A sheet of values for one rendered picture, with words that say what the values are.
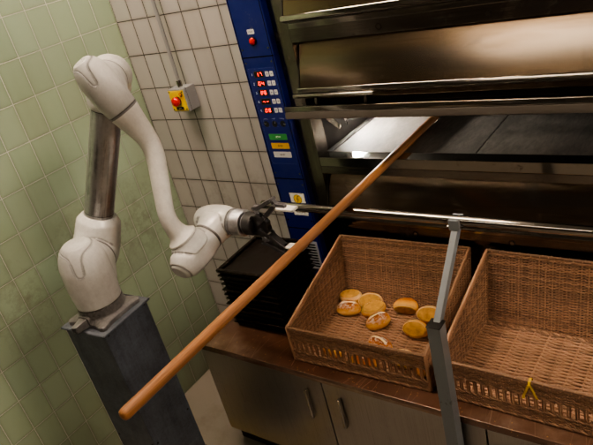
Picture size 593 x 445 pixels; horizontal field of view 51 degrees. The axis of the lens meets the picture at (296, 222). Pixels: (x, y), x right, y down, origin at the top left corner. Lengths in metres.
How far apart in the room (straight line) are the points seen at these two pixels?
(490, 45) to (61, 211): 1.76
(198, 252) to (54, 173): 0.93
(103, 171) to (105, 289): 0.39
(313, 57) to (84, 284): 1.11
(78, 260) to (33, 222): 0.62
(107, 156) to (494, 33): 1.28
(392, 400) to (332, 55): 1.20
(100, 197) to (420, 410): 1.27
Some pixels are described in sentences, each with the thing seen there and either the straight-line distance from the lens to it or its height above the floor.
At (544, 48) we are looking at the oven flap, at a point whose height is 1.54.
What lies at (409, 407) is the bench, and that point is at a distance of 2.12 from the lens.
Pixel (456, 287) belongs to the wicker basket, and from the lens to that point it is 2.20.
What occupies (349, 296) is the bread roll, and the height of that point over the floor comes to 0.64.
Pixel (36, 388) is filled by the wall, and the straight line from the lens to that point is 2.81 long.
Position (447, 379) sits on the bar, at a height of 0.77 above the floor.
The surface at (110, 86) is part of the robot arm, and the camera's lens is 1.91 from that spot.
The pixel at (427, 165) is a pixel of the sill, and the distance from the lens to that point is 2.22.
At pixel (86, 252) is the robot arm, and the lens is 2.07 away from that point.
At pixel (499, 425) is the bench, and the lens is 2.01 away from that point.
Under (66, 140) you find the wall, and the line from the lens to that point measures 2.72.
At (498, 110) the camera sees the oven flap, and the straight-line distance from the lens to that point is 1.89.
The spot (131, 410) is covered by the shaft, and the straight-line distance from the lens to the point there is 1.42.
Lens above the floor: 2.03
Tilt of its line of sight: 26 degrees down
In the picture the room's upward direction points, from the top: 15 degrees counter-clockwise
